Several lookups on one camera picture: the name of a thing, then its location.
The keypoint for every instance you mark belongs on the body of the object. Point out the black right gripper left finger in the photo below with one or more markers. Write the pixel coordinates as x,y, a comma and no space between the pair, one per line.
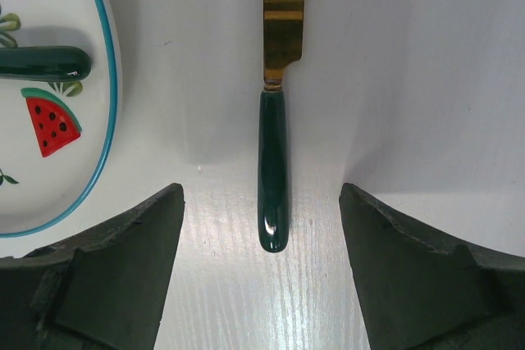
103,288

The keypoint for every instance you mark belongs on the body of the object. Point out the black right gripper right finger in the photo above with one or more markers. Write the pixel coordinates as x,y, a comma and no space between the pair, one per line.
421,288

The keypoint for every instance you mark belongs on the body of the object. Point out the white watermelon pattern plate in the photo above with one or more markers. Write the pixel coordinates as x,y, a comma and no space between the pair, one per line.
56,136

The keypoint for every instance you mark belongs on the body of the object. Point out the gold fork green handle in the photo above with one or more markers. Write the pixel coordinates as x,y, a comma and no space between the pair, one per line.
47,64

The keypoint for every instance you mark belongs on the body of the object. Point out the gold knife green handle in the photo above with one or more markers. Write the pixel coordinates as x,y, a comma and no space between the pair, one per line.
283,27

